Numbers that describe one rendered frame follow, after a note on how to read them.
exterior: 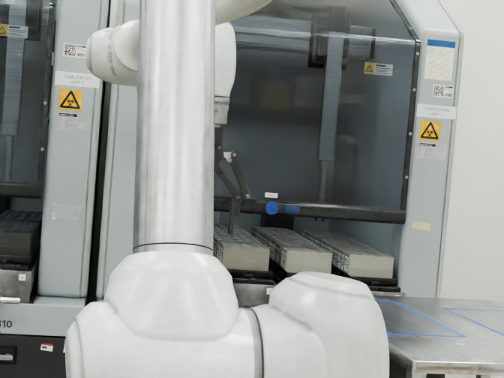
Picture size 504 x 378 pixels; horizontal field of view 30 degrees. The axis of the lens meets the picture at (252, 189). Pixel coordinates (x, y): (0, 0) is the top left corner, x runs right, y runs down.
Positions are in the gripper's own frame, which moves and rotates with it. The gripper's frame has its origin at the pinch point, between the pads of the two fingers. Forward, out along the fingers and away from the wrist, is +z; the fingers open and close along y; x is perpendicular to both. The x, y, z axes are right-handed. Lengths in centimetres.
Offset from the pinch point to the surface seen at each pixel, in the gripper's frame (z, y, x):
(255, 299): 18.8, 17.1, 23.0
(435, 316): 13, 47, -12
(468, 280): 31, 118, 142
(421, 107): -28, 56, 33
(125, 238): 7.7, -13.0, 32.4
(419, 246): 5, 58, 32
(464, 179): -6, 113, 143
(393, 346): 13, 29, -42
